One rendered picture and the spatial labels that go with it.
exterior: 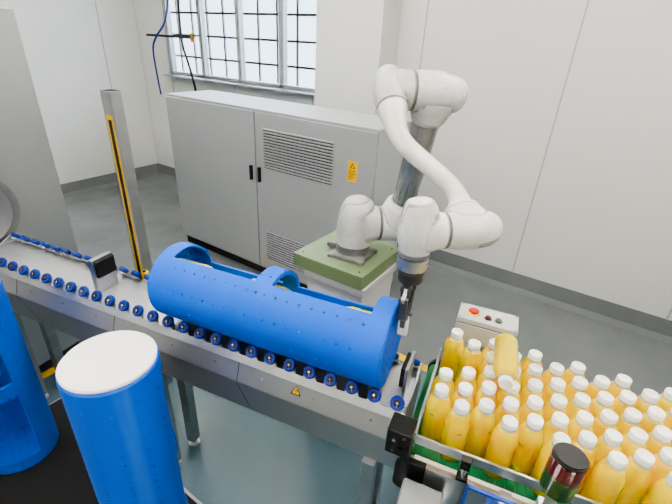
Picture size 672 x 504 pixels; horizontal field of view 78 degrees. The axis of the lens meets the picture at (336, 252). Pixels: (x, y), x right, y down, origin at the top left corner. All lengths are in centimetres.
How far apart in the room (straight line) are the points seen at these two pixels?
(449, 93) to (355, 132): 136
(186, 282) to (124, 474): 63
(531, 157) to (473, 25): 112
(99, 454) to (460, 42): 352
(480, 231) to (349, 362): 53
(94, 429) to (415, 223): 110
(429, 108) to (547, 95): 223
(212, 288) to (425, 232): 73
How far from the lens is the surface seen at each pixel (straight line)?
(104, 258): 199
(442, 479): 133
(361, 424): 143
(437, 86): 149
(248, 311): 136
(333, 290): 187
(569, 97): 365
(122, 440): 152
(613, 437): 132
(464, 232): 115
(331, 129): 290
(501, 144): 376
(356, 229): 177
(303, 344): 130
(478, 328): 154
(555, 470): 98
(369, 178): 280
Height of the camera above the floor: 194
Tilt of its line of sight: 27 degrees down
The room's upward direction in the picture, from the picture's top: 3 degrees clockwise
